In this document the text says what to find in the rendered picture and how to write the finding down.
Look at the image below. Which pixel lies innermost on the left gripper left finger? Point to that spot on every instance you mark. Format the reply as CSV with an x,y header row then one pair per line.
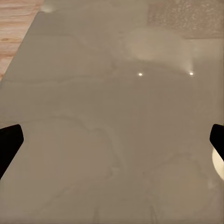
x,y
11,139

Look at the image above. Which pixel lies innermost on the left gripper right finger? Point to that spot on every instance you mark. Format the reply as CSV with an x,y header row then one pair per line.
x,y
217,139

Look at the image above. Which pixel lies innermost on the coffee table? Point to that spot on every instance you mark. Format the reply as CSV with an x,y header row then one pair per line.
x,y
116,100

